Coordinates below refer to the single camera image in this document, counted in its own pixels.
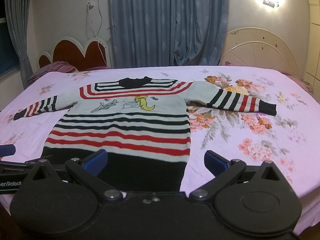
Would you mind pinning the blue curtain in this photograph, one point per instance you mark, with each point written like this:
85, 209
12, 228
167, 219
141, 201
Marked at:
17, 15
152, 33

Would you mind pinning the red heart headboard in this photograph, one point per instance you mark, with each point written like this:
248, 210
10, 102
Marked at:
95, 53

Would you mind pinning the cream round headboard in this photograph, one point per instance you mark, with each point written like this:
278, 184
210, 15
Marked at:
256, 47

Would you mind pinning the dark window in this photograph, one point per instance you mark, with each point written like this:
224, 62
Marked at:
8, 57

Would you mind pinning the striped knit sweater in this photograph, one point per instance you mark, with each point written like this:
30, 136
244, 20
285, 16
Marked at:
142, 124

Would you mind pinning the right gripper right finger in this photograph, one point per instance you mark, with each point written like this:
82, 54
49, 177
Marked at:
226, 173

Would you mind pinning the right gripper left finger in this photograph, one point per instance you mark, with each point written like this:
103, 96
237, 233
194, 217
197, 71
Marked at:
85, 172

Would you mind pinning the blue curtain left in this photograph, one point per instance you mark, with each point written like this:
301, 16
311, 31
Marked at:
17, 15

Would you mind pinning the blue curtain centre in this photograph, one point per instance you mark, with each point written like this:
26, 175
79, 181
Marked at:
152, 33

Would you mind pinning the wall lamp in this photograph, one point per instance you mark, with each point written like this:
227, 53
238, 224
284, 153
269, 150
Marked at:
271, 3

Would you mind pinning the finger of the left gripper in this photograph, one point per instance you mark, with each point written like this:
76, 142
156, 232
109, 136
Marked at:
7, 150

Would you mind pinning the pink floral bed sheet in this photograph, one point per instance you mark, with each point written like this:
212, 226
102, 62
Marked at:
290, 139

